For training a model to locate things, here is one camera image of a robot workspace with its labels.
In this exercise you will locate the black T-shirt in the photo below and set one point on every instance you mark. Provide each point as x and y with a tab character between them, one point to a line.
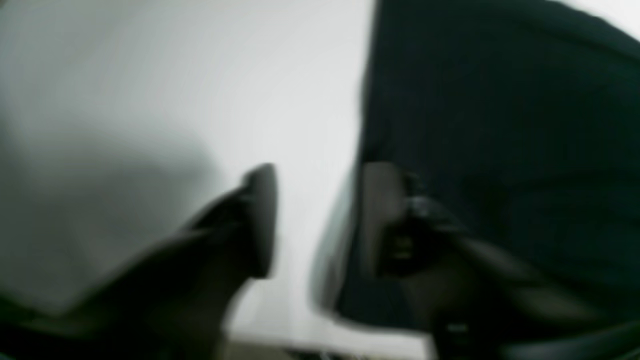
522	118

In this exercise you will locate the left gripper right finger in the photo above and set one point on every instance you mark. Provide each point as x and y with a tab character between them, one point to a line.
475	300

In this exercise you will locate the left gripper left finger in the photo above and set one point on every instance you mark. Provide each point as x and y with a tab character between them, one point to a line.
172	304

